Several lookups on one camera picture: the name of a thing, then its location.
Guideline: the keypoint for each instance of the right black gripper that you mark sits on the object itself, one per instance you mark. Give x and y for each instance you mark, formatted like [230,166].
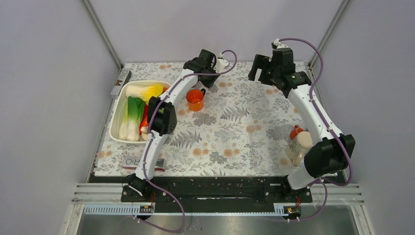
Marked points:
[262,62]

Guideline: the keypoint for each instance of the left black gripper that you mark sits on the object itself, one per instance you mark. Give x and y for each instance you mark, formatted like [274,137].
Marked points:
[209,83]

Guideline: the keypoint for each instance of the orange mug black rim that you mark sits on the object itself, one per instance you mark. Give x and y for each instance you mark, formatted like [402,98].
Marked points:
[195,99]

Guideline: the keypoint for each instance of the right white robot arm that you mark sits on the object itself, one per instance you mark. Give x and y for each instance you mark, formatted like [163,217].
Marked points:
[331,149]

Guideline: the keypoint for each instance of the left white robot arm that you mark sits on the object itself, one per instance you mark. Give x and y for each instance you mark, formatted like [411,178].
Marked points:
[162,118]

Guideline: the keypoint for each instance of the small red-orange mug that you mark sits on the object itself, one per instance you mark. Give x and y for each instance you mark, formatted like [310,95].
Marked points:
[296,130]

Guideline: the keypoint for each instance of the cream floral mug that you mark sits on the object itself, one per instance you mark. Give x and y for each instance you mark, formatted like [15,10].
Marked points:
[299,147]

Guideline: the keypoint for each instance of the toy yellow cabbage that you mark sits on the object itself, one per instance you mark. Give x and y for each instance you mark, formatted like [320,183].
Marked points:
[144,93]

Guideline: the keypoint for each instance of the toy carrot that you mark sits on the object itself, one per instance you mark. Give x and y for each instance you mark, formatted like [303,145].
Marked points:
[144,121]

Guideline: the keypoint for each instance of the toy mushroom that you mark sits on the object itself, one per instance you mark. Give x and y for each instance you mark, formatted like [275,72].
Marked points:
[144,133]

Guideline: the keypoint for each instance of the white plastic tray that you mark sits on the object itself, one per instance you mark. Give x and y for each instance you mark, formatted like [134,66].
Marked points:
[119,108]

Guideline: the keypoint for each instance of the toy green bok choy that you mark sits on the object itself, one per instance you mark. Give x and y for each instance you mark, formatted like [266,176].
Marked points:
[131,120]

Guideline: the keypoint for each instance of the silver snack packet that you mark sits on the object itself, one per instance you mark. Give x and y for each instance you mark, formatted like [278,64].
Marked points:
[133,162]

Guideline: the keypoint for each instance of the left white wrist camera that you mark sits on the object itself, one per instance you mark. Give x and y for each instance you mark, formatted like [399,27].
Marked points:
[221,64]

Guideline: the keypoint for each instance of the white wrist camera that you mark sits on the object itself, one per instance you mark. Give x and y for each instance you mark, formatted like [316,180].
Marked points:
[221,64]
[276,44]

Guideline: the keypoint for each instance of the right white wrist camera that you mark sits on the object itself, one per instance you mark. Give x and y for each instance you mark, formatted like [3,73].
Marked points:
[276,44]

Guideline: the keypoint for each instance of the grey box at wall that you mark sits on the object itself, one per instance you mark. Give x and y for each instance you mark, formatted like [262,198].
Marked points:
[123,78]

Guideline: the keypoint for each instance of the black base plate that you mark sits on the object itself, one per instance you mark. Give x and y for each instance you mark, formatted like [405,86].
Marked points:
[212,194]

